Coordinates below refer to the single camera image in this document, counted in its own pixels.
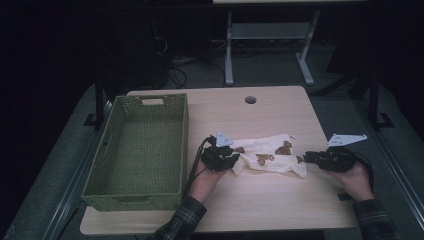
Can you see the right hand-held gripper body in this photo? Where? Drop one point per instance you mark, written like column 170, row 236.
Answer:
column 338, row 160

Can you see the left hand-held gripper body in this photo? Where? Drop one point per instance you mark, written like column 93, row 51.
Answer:
column 215, row 158

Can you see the white cloth with brown print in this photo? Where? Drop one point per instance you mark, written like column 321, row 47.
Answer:
column 263, row 146

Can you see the green woven basket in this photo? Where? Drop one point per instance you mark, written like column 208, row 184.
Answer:
column 140, row 150

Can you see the person's left hand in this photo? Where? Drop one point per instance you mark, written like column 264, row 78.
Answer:
column 205, row 183

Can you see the person's right hand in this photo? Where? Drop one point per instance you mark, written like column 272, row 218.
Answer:
column 355, row 181

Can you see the grey round table grommet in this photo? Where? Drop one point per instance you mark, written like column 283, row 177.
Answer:
column 250, row 100

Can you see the black metal stand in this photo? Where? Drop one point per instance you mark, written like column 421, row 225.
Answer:
column 374, row 100
column 99, row 100

